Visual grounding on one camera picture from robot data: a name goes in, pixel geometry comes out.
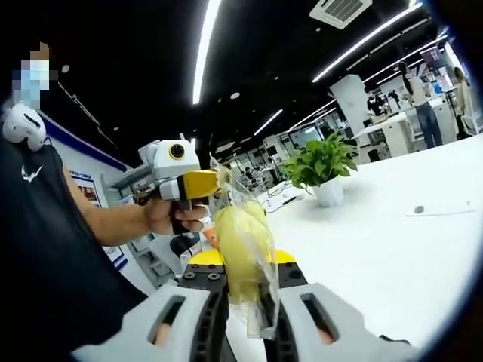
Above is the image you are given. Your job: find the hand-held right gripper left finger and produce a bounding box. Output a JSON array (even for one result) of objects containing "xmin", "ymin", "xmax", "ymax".
[{"xmin": 71, "ymin": 250, "xmax": 231, "ymax": 362}]

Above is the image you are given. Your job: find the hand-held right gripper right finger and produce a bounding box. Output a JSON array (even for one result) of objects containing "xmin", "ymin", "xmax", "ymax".
[{"xmin": 263, "ymin": 248, "xmax": 418, "ymax": 362}]

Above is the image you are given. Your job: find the round yellow bagged silicone block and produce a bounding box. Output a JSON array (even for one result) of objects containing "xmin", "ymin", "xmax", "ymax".
[{"xmin": 203, "ymin": 150, "xmax": 282, "ymax": 340}]

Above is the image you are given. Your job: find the person's left hand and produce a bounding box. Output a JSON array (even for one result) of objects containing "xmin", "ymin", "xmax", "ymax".
[{"xmin": 145, "ymin": 194, "xmax": 212, "ymax": 237}]

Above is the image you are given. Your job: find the grey storage shelving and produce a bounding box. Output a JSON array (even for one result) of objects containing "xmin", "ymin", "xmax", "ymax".
[{"xmin": 103, "ymin": 161, "xmax": 159, "ymax": 204}]

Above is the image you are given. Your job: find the orange object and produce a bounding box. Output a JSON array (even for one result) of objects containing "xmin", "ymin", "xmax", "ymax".
[{"xmin": 205, "ymin": 225, "xmax": 222, "ymax": 250}]

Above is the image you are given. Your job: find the ceiling light strip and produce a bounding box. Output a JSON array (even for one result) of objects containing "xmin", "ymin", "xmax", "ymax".
[
  {"xmin": 191, "ymin": 0, "xmax": 223, "ymax": 106},
  {"xmin": 312, "ymin": 2, "xmax": 423, "ymax": 83},
  {"xmin": 254, "ymin": 109, "xmax": 284, "ymax": 137}
]

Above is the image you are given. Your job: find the potted green plant white pot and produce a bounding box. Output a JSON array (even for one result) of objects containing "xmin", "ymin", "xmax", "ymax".
[{"xmin": 281, "ymin": 131, "xmax": 359, "ymax": 208}]

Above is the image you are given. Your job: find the person's black shirt torso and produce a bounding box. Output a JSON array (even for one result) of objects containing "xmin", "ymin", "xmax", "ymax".
[{"xmin": 0, "ymin": 139, "xmax": 149, "ymax": 362}]

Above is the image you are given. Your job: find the white office desk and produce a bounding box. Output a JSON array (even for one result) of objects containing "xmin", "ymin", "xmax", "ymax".
[{"xmin": 353, "ymin": 111, "xmax": 416, "ymax": 159}]

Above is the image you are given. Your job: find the ceiling air vent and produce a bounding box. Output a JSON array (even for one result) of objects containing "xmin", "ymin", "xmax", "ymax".
[{"xmin": 309, "ymin": 0, "xmax": 383, "ymax": 30}]

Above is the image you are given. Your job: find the hanging dark sign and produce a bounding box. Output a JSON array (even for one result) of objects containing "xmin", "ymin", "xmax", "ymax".
[{"xmin": 420, "ymin": 48, "xmax": 441, "ymax": 69}]

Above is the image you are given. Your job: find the wall poster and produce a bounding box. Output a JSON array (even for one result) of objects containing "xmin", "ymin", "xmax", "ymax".
[{"xmin": 75, "ymin": 171, "xmax": 103, "ymax": 209}]

